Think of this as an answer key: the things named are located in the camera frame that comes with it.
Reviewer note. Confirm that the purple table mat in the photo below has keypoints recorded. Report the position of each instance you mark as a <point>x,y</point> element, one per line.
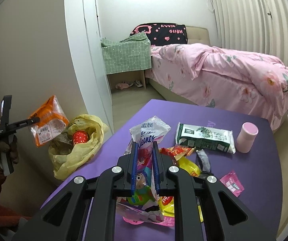
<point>220,167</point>

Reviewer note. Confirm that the small pink sachet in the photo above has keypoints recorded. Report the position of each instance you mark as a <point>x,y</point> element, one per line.
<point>232,182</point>

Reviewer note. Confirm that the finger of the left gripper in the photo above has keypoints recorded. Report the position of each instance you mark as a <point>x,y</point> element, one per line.
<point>12,128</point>

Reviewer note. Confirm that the red snack wrapper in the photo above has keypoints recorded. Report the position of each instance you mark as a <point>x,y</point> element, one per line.
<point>177,152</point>

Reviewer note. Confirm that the black grey wrapper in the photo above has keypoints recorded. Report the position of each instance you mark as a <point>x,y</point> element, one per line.
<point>204,164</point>

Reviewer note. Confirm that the yellow red wafer bag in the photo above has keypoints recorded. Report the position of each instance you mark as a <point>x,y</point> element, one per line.
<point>177,192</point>

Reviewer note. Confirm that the white sneaker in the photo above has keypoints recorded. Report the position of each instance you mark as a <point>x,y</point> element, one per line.
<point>138,84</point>

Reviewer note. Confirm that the pink cylindrical cup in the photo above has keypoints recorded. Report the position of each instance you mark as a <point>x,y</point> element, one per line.
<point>246,137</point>

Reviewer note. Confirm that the orange snack bag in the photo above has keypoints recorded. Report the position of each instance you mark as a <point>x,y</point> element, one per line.
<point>52,121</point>

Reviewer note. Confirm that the wooden bedside table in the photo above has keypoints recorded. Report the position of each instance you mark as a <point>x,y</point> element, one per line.
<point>130,76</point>

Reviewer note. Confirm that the green checked cloth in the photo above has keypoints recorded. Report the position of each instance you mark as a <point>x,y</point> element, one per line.
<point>131,54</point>

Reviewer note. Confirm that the white green milk carton pack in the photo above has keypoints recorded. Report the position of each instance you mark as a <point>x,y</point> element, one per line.
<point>206,138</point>

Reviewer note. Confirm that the white tissue pack wrapper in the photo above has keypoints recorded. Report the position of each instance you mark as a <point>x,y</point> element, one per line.
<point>143,204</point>

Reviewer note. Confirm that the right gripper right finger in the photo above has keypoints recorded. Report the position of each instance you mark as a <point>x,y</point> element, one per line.
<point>204,208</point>

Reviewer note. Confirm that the beige pleated curtain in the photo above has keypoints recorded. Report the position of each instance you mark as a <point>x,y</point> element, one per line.
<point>253,25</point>

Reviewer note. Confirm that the pink round-head lollipop package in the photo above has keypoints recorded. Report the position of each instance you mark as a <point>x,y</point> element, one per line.
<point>168,222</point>

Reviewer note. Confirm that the person left hand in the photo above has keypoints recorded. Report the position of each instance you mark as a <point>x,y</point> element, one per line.
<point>10,149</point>

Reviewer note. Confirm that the black hello kitty pillow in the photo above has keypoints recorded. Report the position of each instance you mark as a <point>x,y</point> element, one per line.
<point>161,34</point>

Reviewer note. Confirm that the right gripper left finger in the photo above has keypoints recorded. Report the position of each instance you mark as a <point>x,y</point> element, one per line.
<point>84,209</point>

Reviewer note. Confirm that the yellow trash bag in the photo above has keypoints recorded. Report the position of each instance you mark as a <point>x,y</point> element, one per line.
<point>67,157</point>

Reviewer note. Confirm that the pink floral bed duvet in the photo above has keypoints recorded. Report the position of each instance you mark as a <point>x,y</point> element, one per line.
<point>250,83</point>

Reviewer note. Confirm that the pink slippers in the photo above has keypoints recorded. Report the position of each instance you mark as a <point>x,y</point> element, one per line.
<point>123,85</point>

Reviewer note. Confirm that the red paper cup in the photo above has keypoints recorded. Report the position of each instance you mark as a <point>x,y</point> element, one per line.
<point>80,137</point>

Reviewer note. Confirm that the beige bed headboard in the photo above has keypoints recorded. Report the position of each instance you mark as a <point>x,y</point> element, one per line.
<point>198,35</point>

